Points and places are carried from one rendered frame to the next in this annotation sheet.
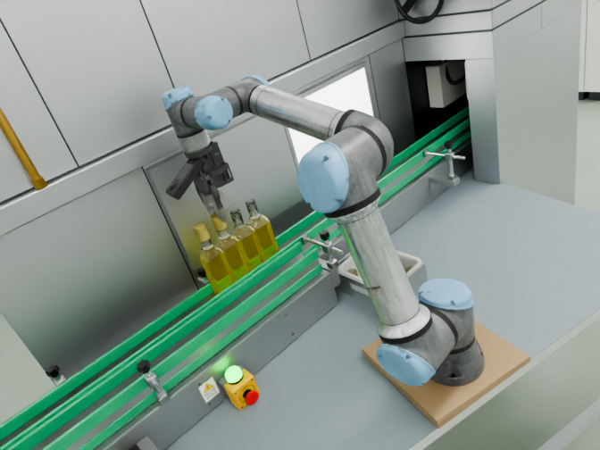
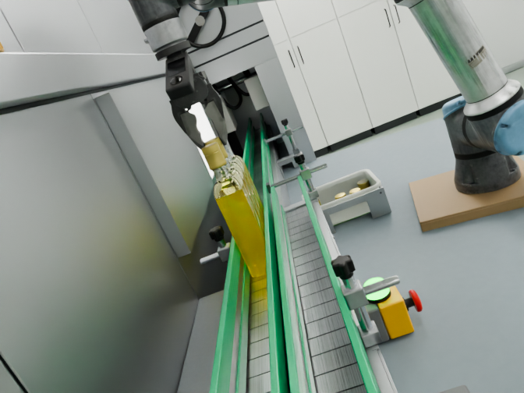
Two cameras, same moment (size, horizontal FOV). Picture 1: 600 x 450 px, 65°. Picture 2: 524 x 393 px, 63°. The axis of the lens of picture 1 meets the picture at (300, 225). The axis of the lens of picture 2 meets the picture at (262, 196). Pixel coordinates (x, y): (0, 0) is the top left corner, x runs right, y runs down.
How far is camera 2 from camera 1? 1.11 m
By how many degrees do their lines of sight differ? 47
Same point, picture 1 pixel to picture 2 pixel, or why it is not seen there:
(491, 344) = not seen: hidden behind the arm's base
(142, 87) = not seen: outside the picture
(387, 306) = (493, 66)
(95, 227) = (74, 164)
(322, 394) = (450, 262)
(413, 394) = (511, 197)
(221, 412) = (395, 355)
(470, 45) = (255, 53)
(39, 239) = (9, 161)
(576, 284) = not seen: hidden behind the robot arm
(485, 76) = (275, 73)
